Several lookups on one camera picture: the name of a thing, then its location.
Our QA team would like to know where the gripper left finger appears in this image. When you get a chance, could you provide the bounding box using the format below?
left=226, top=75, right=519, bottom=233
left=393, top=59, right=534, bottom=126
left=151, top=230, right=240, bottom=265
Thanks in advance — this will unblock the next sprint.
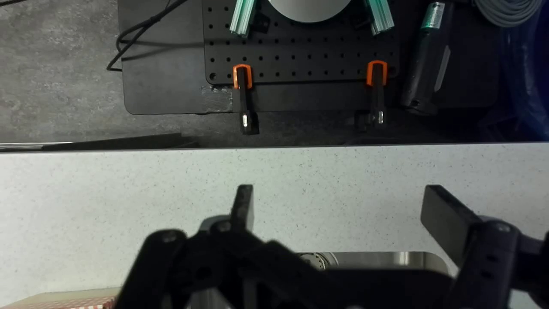
left=114, top=185, right=326, bottom=309

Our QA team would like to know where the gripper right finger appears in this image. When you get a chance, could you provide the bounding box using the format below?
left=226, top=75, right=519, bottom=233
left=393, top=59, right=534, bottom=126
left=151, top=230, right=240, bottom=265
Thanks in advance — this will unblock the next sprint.
left=420, top=185, right=549, bottom=309

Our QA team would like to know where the red and white checkered cloth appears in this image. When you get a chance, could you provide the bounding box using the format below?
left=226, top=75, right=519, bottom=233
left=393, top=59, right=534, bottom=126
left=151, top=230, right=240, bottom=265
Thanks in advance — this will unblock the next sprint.
left=0, top=287, right=121, bottom=309

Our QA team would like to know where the orange and black clamp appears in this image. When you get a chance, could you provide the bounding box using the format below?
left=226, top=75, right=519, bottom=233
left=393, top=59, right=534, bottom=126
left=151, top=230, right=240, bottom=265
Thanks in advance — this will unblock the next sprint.
left=354, top=60, right=389, bottom=131
left=232, top=64, right=260, bottom=135

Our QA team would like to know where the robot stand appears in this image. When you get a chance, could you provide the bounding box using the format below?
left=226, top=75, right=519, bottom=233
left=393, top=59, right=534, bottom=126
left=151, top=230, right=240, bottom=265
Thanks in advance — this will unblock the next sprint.
left=117, top=0, right=503, bottom=115

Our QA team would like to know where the blue bin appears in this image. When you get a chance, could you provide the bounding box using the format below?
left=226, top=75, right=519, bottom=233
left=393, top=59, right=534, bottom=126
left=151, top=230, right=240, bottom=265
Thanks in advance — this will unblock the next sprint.
left=501, top=0, right=549, bottom=142

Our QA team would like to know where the black cylinder with green label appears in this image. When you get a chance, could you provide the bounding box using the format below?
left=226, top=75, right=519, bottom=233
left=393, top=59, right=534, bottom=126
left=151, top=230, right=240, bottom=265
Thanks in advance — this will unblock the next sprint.
left=400, top=2, right=456, bottom=116

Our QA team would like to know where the black cable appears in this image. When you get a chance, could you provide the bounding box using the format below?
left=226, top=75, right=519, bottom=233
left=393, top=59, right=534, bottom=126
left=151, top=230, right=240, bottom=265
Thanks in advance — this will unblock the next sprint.
left=106, top=0, right=190, bottom=72

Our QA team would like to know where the coil of grey cable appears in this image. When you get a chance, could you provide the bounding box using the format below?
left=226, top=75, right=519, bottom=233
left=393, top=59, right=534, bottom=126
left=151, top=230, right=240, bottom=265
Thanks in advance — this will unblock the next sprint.
left=473, top=0, right=546, bottom=28

